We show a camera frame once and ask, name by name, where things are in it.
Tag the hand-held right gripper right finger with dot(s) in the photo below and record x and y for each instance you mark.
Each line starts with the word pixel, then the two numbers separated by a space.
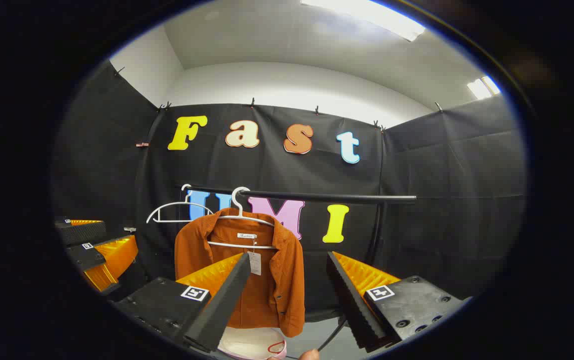
pixel 349 300

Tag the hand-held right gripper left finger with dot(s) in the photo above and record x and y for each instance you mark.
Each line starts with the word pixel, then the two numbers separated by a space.
pixel 226 295

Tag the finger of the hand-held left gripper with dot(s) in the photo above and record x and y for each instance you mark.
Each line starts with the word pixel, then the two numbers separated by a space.
pixel 84 232
pixel 111 257

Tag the white plastic hanger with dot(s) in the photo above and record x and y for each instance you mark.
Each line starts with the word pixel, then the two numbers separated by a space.
pixel 236 245
pixel 179 203

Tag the white laundry hamper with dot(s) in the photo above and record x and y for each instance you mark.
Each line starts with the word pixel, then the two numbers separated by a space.
pixel 246 345

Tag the black backdrop cloth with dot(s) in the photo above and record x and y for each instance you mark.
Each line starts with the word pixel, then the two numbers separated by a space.
pixel 442 200

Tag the row of black cloth clips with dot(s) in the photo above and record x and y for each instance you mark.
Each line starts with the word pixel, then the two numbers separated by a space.
pixel 252 103

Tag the small ceiling light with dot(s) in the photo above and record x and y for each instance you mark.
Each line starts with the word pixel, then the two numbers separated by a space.
pixel 482 87

